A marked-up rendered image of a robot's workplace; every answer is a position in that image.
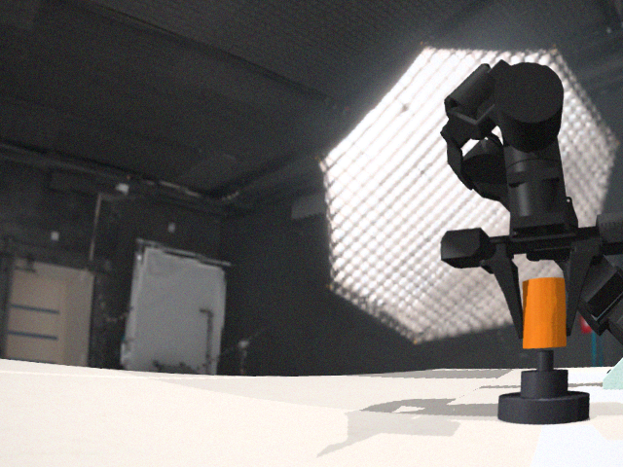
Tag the orange cylinder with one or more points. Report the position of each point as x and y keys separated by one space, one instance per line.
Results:
x=544 y=312

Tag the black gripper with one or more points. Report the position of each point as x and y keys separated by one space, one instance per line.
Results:
x=538 y=210

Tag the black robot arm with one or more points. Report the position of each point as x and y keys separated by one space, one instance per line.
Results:
x=525 y=101

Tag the black stepped round pedestal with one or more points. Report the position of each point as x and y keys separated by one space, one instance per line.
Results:
x=544 y=397

